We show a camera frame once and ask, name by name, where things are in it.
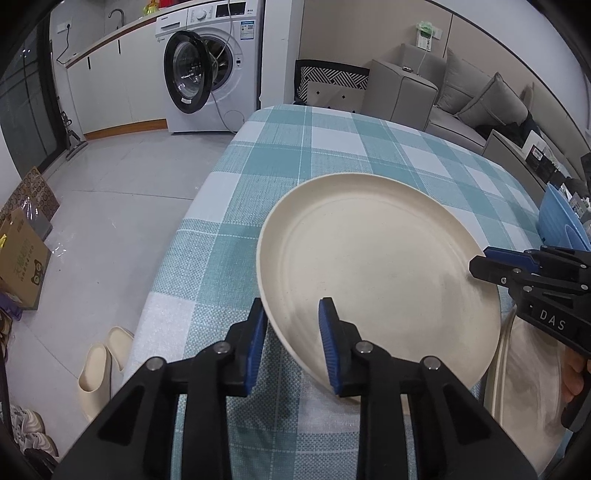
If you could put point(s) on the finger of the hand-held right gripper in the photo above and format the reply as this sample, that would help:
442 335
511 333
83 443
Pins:
512 258
489 270

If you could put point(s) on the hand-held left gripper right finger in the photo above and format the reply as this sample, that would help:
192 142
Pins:
330 350

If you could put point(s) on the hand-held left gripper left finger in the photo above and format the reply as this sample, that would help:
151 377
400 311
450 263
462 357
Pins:
256 350

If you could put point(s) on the large blue bowl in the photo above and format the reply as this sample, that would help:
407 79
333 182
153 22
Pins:
554 217

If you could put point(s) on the beige plate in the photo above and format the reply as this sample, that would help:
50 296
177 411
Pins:
383 258
531 392

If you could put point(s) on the person's right hand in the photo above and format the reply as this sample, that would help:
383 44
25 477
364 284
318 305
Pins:
575 374

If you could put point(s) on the black box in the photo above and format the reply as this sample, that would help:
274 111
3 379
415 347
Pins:
542 161

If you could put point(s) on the grey side cabinet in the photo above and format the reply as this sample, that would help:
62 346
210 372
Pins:
503 152

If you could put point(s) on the white box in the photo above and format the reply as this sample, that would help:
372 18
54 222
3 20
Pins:
532 139

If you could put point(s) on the dark jacket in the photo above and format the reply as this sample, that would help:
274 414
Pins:
503 131

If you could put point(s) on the beige slipper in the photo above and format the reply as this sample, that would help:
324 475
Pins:
94 383
121 344

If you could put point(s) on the beige padded headboard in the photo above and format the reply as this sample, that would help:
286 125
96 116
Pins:
563 120

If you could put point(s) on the grey cushion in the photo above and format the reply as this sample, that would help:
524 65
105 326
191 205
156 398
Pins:
494 106
461 83

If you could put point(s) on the grey sofa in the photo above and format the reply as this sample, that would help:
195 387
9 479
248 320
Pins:
401 97

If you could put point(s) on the teal checked tablecloth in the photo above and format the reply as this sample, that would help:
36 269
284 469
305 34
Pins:
323 152

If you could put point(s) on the white sneaker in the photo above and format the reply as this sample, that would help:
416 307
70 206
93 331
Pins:
30 424

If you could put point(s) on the black white patterned bag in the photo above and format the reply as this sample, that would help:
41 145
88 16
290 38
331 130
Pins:
332 78

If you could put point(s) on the purple bag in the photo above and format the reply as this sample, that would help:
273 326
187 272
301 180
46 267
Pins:
10 307

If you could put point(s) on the cardboard box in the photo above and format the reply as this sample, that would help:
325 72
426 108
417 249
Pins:
23 258

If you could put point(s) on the grey floor mop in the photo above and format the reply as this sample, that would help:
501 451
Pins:
76 147

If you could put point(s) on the brown patterned box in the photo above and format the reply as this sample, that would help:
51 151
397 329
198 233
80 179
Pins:
32 194

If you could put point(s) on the white washing machine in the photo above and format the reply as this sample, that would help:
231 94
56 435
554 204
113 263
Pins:
244 60

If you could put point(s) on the white kitchen base cabinet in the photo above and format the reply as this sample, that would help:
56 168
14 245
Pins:
134 78

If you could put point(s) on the dark glass door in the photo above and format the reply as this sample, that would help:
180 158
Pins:
27 115

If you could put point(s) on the kitchen faucet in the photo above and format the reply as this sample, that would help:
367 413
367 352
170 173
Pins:
123 18

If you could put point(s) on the white wall switch panel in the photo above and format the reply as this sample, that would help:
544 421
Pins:
422 39

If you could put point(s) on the white wall socket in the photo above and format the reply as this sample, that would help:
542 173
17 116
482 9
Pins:
64 26

